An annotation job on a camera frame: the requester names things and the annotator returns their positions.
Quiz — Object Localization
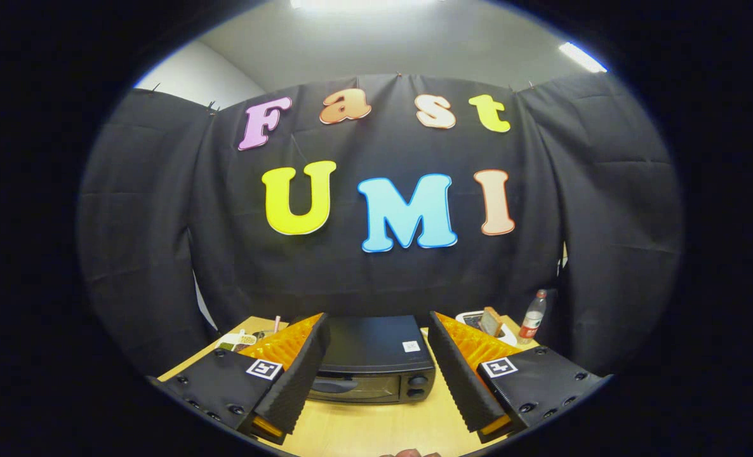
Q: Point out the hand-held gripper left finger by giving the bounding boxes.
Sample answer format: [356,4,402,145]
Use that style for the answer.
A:
[148,312,331,445]

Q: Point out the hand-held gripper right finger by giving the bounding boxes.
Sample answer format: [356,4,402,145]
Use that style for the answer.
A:
[427,311,609,444]

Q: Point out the white divided dish of beans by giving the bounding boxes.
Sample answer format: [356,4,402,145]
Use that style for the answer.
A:
[217,330,258,353]

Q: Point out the clear bottle with red label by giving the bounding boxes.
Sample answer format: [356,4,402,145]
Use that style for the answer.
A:
[519,289,548,345]

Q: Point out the large ceiling light panel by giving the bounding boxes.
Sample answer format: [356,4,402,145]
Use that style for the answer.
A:
[291,0,444,10]

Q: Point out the bread slice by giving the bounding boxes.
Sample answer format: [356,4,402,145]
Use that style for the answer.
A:
[480,307,504,337]

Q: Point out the white toaster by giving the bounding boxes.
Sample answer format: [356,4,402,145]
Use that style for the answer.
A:
[456,310,518,347]

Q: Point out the black toaster oven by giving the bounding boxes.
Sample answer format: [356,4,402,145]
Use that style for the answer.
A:
[307,315,436,405]

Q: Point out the small ceiling light panel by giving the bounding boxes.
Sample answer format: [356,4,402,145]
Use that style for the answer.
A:
[559,42,608,73]

